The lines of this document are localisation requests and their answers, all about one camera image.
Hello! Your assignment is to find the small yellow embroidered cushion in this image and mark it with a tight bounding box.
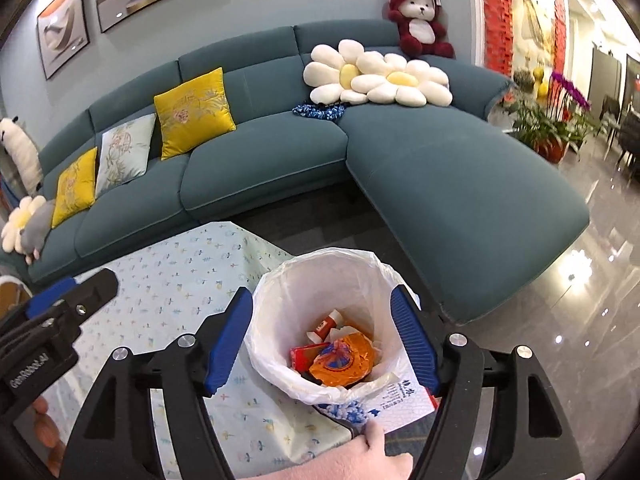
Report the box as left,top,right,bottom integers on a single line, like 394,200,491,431
51,147,99,229

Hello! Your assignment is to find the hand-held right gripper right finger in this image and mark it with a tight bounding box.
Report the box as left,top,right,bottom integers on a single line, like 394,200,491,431
389,284,587,480

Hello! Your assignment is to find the dark dining chair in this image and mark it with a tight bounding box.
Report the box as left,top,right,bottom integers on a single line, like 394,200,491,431
616,109,640,182

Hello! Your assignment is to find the large yellow embroidered cushion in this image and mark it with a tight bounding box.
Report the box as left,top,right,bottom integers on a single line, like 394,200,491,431
153,67,237,161

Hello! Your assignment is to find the white crumpled paper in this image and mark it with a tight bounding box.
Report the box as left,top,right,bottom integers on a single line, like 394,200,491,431
334,325,375,343

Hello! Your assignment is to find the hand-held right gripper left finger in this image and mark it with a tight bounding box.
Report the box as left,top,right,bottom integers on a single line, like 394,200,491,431
59,286,254,480

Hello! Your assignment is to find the round white side table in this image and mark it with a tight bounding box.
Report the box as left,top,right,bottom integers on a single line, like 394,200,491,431
0,275,33,311

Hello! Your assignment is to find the floral tablecloth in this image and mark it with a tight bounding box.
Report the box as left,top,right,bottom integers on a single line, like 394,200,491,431
30,221,401,480

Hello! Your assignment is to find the white daisy flower pillow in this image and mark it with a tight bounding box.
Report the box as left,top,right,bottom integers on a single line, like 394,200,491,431
303,39,373,106
0,195,47,253
350,52,453,108

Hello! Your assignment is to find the purple orchid plant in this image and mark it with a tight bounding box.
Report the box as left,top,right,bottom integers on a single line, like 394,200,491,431
549,71,593,113

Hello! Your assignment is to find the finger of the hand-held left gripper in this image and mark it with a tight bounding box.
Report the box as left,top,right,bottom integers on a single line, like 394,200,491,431
25,267,120,332

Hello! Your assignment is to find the green potted plant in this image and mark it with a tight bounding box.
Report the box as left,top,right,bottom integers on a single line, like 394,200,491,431
510,92,596,164

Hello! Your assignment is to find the orange wrapper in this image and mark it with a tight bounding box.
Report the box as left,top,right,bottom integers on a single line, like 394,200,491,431
309,334,375,388

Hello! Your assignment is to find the red lattice wall panel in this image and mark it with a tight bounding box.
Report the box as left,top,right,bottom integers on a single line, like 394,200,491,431
479,0,568,78

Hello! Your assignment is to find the white long plush toy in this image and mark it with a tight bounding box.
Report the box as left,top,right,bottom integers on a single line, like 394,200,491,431
0,116,45,196

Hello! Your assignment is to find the red snack packet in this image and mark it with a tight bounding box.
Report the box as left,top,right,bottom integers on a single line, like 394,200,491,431
290,344,327,374

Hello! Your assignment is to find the red and white teddy bear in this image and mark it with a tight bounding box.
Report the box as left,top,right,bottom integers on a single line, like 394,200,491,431
387,0,456,59

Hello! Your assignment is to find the blue patterned cloth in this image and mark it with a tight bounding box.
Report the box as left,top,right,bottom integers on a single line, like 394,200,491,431
292,101,348,122

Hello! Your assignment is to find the another person's forearm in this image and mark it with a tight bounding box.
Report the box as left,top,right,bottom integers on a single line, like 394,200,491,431
260,452,381,480

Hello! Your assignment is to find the person's left hand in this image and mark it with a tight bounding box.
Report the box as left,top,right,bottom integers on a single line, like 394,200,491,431
32,396,68,466

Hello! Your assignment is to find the pale blue embroidered cushion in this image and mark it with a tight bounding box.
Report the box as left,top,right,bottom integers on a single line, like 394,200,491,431
95,113,157,198

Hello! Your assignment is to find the white-lined waste bin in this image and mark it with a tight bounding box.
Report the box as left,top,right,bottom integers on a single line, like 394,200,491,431
244,247,422,406

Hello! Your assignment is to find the white and blue tissue box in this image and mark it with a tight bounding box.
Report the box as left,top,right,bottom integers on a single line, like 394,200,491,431
315,372,441,432

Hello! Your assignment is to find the framed picture with orange corner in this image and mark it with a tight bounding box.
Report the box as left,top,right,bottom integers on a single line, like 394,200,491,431
36,0,91,81

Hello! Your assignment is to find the teal sectional sofa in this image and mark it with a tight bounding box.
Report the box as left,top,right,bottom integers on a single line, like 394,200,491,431
0,19,591,326

